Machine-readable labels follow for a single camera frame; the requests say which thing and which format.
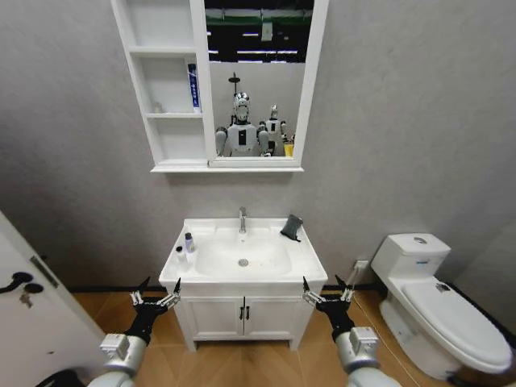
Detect white door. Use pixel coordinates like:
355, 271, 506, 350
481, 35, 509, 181
0, 209, 107, 387

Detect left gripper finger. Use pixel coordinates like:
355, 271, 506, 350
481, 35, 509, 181
157, 277, 182, 309
129, 276, 152, 306

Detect keys in door lock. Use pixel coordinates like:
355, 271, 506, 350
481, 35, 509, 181
19, 283, 45, 310

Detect blue white toothpaste tube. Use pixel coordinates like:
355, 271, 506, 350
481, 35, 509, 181
185, 62, 202, 114

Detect white vanity cabinet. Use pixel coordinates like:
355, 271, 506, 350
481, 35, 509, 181
176, 284, 320, 353

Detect white wall cabinet with shelves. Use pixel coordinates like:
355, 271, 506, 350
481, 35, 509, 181
110, 0, 330, 174

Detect white toilet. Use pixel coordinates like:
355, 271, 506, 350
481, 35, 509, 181
370, 232, 515, 381

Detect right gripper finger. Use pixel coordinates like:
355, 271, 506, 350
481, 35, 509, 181
302, 275, 327, 310
335, 274, 356, 304

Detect grey folded towel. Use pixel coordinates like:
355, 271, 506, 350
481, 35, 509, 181
280, 214, 304, 243

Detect white facial cleanser tube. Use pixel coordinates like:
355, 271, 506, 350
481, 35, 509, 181
174, 245, 190, 273

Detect metal door latch plate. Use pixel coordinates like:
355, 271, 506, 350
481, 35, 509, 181
29, 254, 60, 289

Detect white-framed mirror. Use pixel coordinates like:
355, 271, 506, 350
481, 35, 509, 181
203, 0, 315, 160

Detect white ceramic washbasin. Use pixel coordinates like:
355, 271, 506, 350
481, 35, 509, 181
158, 217, 329, 293

